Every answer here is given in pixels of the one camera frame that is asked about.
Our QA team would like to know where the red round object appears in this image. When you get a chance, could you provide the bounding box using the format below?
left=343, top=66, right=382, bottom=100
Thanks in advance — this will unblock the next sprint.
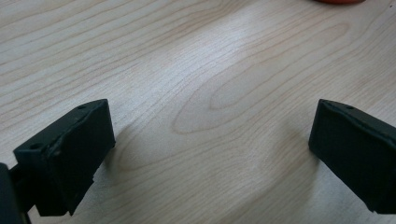
left=314, top=0, right=367, bottom=5

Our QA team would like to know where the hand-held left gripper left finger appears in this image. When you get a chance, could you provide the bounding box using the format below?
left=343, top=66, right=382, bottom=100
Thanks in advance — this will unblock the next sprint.
left=12, top=98, right=117, bottom=217

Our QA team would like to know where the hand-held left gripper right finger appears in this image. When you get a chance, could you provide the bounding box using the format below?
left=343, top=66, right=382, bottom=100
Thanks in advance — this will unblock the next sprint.
left=307, top=98, right=396, bottom=215

